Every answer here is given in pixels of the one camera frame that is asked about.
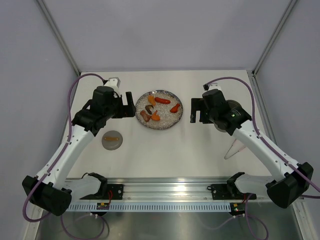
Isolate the red octopus sausage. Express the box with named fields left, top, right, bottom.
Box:
left=170, top=103, right=181, bottom=113

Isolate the orange food piece top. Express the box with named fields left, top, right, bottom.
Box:
left=147, top=95, right=156, bottom=106

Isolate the grey cylindrical container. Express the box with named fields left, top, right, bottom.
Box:
left=214, top=100, right=246, bottom=136

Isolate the grey round lid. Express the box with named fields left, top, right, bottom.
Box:
left=101, top=130, right=123, bottom=151

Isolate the orange carrot piece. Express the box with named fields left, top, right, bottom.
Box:
left=151, top=110, right=161, bottom=122

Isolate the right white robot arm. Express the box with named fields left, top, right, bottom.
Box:
left=190, top=89, right=314, bottom=209

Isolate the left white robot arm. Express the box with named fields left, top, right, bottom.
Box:
left=22, top=86, right=136, bottom=216

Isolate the brown mushroom piece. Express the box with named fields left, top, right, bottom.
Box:
left=145, top=104, right=154, bottom=115

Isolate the brown meat piece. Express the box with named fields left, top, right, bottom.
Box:
left=140, top=110, right=151, bottom=123

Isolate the plate with rice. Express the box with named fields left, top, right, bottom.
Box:
left=135, top=90, right=183, bottom=130

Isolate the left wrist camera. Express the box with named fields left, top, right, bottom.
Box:
left=103, top=77, right=121, bottom=96

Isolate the aluminium mounting rail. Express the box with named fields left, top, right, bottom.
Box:
left=59, top=176, right=306, bottom=202

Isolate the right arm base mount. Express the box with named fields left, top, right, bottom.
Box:
left=206, top=172, right=250, bottom=201

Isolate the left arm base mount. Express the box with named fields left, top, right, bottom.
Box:
left=80, top=172, right=124, bottom=200

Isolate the white slotted cable duct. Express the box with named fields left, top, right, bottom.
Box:
left=67, top=202, right=231, bottom=213

